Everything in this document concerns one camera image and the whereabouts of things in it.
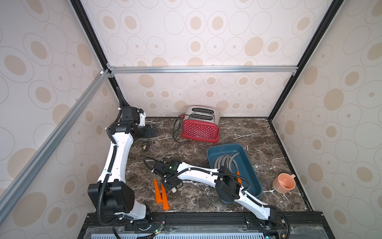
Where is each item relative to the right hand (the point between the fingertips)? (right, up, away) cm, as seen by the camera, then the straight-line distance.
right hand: (173, 182), depth 88 cm
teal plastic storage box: (+42, +10, +6) cm, 44 cm away
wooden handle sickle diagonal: (+31, +12, +7) cm, 33 cm away
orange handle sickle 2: (-7, -5, -8) cm, 12 cm away
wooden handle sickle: (+27, +10, +5) cm, 29 cm away
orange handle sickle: (+39, +2, 0) cm, 39 cm away
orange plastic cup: (+64, +1, -3) cm, 64 cm away
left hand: (-10, +32, -9) cm, 34 cm away
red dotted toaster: (+17, +36, +7) cm, 40 cm away
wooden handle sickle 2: (+33, +12, +7) cm, 36 cm away
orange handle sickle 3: (-3, -8, -9) cm, 13 cm away
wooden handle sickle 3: (+35, +12, +7) cm, 38 cm away
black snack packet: (-21, +21, +13) cm, 32 cm away
